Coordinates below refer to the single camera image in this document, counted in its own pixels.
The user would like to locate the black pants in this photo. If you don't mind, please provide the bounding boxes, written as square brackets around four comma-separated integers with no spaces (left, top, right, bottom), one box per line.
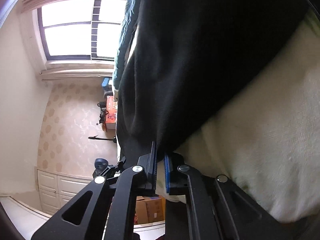
[117,0,309,165]

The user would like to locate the dark blue round device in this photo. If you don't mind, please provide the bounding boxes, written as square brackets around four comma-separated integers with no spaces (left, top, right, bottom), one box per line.
[92,158,116,179]

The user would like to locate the cardboard box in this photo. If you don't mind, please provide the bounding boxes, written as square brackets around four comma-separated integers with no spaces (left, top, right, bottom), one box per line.
[135,196,165,224]

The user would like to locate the black stick tool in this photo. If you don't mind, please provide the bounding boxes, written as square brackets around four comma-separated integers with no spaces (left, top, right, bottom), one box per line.
[88,136,117,143]

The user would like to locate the white cabinet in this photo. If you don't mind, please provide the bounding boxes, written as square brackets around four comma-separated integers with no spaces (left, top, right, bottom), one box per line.
[37,170,92,215]

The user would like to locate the red printed box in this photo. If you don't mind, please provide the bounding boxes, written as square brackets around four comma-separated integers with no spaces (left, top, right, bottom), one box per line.
[103,95,118,131]

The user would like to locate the floral white bed sheet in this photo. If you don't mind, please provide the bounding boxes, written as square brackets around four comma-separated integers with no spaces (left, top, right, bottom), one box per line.
[177,11,319,223]

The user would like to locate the blue storage box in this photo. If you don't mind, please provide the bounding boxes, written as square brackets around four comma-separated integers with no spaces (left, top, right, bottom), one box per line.
[101,77,112,87]

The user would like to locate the teal quilted blanket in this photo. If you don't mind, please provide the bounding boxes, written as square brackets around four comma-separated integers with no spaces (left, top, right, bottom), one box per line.
[112,0,141,92]

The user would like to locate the window with dark frame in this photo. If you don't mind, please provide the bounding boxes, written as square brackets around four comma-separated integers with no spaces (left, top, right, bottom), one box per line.
[37,0,126,61]

